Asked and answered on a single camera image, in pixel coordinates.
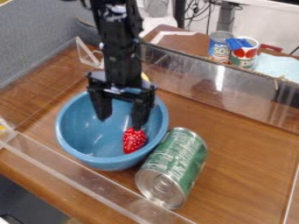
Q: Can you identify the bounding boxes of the clear acrylic barrier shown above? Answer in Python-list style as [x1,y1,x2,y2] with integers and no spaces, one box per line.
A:
[75,17,299,135]
[0,117,195,224]

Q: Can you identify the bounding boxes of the green labelled tin can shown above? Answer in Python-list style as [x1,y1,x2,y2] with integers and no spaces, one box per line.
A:
[135,127,208,209]

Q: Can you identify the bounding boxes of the clear acrylic front barrier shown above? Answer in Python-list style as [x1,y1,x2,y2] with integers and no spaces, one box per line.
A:
[0,117,195,224]

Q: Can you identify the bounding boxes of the light blue cloth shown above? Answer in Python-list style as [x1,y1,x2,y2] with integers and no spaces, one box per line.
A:
[255,52,299,84]

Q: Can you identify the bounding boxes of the blue plastic piece on can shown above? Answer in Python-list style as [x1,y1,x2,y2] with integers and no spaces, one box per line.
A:
[226,38,252,51]

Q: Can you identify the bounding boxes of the clear acrylic triangle bracket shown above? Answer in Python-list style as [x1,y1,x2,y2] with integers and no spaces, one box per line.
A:
[75,37,104,69]

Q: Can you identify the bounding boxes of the blue plastic bowl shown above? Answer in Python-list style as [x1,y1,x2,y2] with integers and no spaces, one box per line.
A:
[55,92,169,171]

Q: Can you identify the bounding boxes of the blue soup can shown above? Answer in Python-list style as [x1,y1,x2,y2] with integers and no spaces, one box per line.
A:
[208,31,234,62]

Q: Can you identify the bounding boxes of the red toy strawberry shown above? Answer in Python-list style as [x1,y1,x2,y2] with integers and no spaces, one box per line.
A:
[123,128,147,154]

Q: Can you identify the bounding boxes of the grey metal pole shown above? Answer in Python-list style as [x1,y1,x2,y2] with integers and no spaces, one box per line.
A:
[216,1,235,32]

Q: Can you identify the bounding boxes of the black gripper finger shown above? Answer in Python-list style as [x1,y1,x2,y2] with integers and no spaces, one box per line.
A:
[131,97,155,130]

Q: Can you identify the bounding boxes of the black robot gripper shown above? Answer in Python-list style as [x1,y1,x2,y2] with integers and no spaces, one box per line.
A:
[88,0,156,121]

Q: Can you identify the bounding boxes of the red and white tomato can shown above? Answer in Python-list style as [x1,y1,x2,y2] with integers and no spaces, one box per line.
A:
[230,37,259,69]

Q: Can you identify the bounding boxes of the clear acrylic back barrier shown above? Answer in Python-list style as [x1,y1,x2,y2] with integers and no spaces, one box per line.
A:
[75,17,299,135]

